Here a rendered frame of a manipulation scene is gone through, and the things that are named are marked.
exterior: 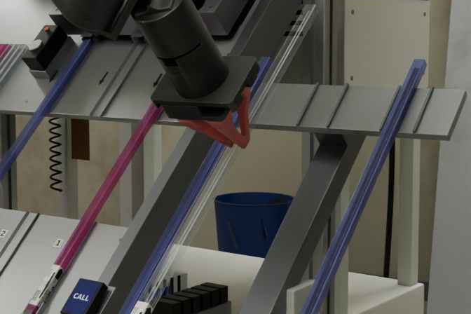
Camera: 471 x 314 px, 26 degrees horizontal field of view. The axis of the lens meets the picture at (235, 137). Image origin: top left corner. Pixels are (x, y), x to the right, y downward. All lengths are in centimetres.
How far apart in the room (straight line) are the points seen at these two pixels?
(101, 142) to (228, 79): 411
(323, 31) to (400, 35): 33
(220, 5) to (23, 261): 45
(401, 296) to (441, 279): 191
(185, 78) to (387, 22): 87
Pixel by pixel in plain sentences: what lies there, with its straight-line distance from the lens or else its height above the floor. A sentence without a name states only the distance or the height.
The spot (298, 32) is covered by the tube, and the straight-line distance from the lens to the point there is 118.
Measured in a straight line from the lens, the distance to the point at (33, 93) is 167.
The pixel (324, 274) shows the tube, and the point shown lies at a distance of 105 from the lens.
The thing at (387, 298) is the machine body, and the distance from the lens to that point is 192.
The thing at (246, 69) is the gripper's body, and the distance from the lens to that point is 101.
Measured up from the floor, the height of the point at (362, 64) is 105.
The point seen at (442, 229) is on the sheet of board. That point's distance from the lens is 385.
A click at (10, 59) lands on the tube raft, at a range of 176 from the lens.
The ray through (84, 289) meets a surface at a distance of 124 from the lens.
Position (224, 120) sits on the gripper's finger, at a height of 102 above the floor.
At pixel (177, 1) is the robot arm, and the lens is 96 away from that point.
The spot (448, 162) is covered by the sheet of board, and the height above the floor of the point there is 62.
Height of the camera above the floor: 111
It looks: 6 degrees down
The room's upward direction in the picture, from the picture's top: straight up
